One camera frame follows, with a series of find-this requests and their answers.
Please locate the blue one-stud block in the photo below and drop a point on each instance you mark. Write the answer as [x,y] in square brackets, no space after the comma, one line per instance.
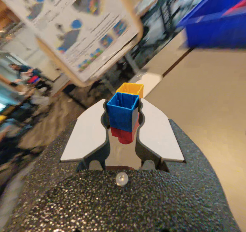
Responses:
[121,118]

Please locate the blue plastic bin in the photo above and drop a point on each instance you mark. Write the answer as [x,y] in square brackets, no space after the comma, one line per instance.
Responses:
[211,32]

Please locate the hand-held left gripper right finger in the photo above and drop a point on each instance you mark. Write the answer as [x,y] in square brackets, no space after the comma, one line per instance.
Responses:
[159,138]

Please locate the instruction sheet on clipboard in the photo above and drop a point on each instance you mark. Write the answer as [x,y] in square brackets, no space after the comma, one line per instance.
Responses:
[76,24]

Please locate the yellow one-stud block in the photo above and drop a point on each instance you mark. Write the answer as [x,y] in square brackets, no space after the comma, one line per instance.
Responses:
[140,92]

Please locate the red two-stud block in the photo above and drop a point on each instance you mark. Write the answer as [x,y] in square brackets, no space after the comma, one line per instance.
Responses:
[125,136]

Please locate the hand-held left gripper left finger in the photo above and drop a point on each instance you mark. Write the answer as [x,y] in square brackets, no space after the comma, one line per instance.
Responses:
[86,138]

